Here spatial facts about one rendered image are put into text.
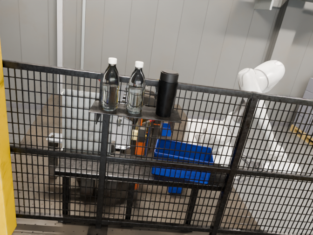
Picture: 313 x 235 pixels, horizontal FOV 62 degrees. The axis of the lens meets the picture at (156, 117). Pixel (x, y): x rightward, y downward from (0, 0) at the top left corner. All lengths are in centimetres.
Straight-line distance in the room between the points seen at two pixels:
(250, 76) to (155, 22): 302
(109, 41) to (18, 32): 132
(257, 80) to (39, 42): 357
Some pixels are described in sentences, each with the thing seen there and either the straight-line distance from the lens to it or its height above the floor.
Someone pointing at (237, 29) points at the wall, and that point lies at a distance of 479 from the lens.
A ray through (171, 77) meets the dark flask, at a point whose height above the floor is 160.
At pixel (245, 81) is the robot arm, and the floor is 153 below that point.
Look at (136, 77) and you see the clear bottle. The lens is 98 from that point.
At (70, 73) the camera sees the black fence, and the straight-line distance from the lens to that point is 112.
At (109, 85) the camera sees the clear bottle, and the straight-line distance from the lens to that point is 99.
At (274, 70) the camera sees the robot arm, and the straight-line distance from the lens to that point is 162.
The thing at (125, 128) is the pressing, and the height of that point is 100.
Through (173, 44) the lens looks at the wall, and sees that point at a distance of 445.
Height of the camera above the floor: 182
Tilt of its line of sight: 23 degrees down
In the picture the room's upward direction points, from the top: 9 degrees clockwise
